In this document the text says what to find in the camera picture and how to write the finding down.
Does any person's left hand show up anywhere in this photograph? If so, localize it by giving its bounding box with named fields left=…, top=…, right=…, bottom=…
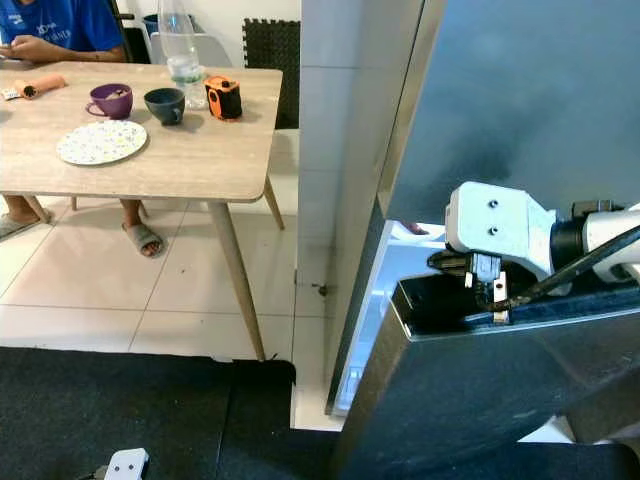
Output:
left=5, top=38, right=53, bottom=64

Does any person's torso in blue shirt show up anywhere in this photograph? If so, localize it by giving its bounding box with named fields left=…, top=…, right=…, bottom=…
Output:
left=0, top=0, right=127, bottom=53

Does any grey fridge freezer door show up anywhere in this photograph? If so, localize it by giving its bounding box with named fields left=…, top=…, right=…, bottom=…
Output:
left=374, top=0, right=640, bottom=228

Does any patterned white plate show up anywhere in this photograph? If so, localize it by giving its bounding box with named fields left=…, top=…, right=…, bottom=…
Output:
left=56, top=119, right=149, bottom=167

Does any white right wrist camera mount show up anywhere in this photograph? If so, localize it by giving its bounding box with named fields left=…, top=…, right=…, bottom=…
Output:
left=444, top=181, right=557, bottom=280

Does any orange rolled cloth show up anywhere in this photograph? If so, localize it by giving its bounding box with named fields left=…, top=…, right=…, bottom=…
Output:
left=19, top=72, right=68, bottom=100

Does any person's left lower leg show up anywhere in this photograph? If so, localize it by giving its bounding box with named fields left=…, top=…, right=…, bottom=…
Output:
left=118, top=198, right=153, bottom=233

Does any blue bucket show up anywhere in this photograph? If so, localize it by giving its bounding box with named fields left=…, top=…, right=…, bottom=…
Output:
left=141, top=11, right=164, bottom=40

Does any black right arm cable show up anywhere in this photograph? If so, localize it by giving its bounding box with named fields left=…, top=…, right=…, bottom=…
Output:
left=465, top=225, right=640, bottom=323

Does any dark teal cup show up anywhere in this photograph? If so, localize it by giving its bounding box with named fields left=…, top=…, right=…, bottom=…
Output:
left=142, top=87, right=188, bottom=127

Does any black foam mat panel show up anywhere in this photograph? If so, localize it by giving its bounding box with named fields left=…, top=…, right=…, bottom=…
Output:
left=242, top=17, right=302, bottom=130

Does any grey fridge body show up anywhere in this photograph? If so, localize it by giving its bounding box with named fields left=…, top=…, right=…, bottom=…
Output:
left=324, top=0, right=451, bottom=417

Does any purple cup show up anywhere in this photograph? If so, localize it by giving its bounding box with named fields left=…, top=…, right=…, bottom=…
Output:
left=85, top=82, right=134, bottom=122

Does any black floor mat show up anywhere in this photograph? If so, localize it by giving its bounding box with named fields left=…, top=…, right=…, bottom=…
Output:
left=0, top=359, right=640, bottom=480

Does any white chair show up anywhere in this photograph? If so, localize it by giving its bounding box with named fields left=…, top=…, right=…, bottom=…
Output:
left=149, top=31, right=234, bottom=70

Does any light wooden dining table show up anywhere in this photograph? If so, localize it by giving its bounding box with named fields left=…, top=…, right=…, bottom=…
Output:
left=0, top=60, right=284, bottom=363

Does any clear plastic water bottle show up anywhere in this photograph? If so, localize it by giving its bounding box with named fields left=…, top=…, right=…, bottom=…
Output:
left=156, top=0, right=207, bottom=110

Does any orange black device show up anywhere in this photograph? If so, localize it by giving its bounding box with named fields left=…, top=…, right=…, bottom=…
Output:
left=202, top=75, right=245, bottom=122

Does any grey slipper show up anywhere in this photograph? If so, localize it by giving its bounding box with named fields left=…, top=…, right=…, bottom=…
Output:
left=0, top=212, right=43, bottom=242
left=121, top=222, right=167, bottom=260

